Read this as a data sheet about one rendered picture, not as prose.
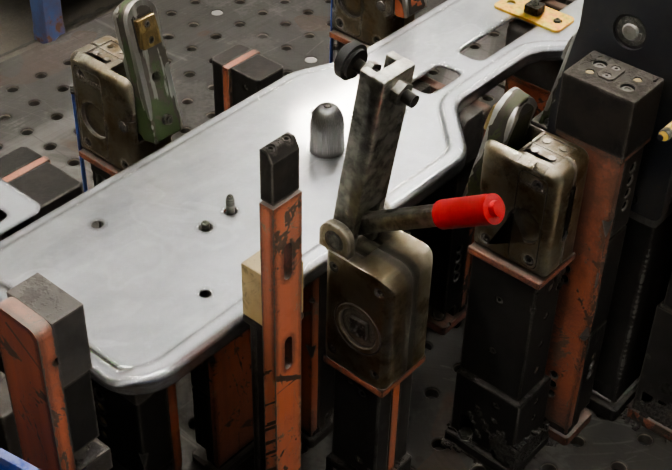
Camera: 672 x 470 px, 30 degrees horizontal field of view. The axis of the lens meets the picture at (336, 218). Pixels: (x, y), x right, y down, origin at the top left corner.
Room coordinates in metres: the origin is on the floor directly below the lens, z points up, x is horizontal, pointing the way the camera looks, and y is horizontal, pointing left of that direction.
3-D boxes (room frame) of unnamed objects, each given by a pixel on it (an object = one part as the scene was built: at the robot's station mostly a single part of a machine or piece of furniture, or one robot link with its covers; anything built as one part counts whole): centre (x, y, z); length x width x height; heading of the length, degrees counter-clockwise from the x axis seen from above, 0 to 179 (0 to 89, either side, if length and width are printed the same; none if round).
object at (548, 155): (0.86, -0.17, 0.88); 0.11 x 0.09 x 0.37; 50
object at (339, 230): (0.74, 0.00, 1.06); 0.03 x 0.01 x 0.03; 50
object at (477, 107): (1.07, -0.09, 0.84); 0.12 x 0.05 x 0.29; 50
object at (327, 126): (0.94, 0.01, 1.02); 0.03 x 0.03 x 0.07
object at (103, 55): (1.02, 0.21, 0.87); 0.12 x 0.09 x 0.35; 50
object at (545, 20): (1.20, -0.21, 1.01); 0.08 x 0.04 x 0.01; 50
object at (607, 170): (0.89, -0.23, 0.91); 0.07 x 0.05 x 0.42; 50
